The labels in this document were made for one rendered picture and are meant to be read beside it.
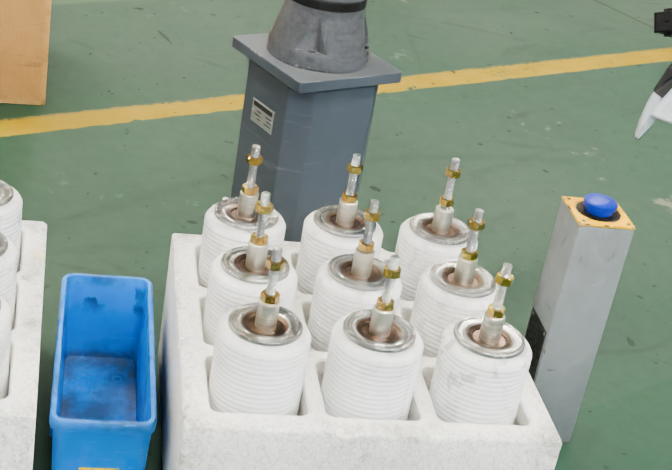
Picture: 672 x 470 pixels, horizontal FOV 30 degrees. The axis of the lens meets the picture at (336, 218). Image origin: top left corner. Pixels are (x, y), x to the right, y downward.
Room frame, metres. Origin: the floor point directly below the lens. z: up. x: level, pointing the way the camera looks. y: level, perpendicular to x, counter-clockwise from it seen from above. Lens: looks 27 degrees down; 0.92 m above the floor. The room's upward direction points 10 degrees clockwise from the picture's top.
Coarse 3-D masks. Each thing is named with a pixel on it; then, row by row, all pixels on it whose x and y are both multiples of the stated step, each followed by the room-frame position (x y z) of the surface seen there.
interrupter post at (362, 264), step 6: (360, 252) 1.20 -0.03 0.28; (366, 252) 1.21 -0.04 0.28; (372, 252) 1.21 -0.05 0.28; (354, 258) 1.21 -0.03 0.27; (360, 258) 1.20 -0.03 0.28; (366, 258) 1.20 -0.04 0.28; (372, 258) 1.21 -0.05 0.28; (354, 264) 1.21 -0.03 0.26; (360, 264) 1.20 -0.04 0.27; (366, 264) 1.20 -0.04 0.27; (372, 264) 1.21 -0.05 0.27; (354, 270) 1.21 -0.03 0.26; (360, 270) 1.20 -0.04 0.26; (366, 270) 1.20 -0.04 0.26; (360, 276) 1.20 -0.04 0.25; (366, 276) 1.20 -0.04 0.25
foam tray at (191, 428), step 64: (192, 256) 1.31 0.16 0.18; (384, 256) 1.40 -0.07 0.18; (192, 320) 1.17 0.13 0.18; (192, 384) 1.05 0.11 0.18; (320, 384) 1.14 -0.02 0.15; (192, 448) 0.98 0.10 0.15; (256, 448) 1.00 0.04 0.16; (320, 448) 1.01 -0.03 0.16; (384, 448) 1.03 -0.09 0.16; (448, 448) 1.04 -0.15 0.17; (512, 448) 1.06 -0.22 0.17
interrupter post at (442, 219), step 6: (438, 210) 1.35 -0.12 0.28; (444, 210) 1.35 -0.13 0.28; (450, 210) 1.35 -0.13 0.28; (438, 216) 1.35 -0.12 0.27; (444, 216) 1.34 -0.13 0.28; (450, 216) 1.35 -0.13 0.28; (432, 222) 1.35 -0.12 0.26; (438, 222) 1.35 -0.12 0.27; (444, 222) 1.34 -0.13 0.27; (450, 222) 1.35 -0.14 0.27; (432, 228) 1.35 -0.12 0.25; (438, 228) 1.34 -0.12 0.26; (444, 228) 1.34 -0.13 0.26
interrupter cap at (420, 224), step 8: (416, 216) 1.37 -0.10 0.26; (424, 216) 1.38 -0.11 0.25; (432, 216) 1.38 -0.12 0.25; (416, 224) 1.35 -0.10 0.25; (424, 224) 1.36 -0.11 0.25; (456, 224) 1.37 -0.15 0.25; (464, 224) 1.37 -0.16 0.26; (416, 232) 1.33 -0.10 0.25; (424, 232) 1.33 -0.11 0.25; (432, 232) 1.34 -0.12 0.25; (456, 232) 1.35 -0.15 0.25; (464, 232) 1.35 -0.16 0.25; (432, 240) 1.32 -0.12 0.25; (440, 240) 1.32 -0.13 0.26; (448, 240) 1.33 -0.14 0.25; (456, 240) 1.33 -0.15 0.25; (464, 240) 1.33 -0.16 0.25
